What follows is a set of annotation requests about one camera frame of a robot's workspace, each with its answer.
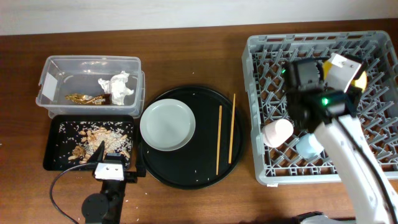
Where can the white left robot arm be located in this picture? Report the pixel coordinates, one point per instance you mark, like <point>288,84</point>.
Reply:
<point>105,206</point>

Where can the clear plastic bin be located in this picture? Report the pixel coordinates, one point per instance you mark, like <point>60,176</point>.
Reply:
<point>64,75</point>

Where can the gold brown snack wrapper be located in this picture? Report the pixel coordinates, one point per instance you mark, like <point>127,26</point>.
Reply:
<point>104,99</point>

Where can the food scraps pile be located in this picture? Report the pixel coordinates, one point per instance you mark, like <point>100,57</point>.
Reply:
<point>78,140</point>

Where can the pink cup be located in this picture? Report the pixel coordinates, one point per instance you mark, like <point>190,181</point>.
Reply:
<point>277,132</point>

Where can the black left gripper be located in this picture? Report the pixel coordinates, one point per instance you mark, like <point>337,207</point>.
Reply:
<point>140,170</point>

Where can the light blue cup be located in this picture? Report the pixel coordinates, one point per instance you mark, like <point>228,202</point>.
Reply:
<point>308,146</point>

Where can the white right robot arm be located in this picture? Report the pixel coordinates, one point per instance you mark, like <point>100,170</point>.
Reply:
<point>322,98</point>

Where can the white napkin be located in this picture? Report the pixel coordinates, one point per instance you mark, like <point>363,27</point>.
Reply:
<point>116,87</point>

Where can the black rectangular tray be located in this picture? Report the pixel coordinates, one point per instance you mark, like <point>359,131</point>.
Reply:
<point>48,162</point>

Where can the grey dishwasher rack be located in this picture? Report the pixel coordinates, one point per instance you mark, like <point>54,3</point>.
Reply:
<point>263,59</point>

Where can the yellow bowl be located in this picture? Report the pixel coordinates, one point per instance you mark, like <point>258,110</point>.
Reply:
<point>344,74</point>

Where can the grey plate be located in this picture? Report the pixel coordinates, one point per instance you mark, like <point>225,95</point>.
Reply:
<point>167,125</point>

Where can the wooden chopstick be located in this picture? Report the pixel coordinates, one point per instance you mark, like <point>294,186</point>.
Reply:
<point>218,139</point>
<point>230,155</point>

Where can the round black tray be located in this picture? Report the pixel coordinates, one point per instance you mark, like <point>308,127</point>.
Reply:
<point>193,166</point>

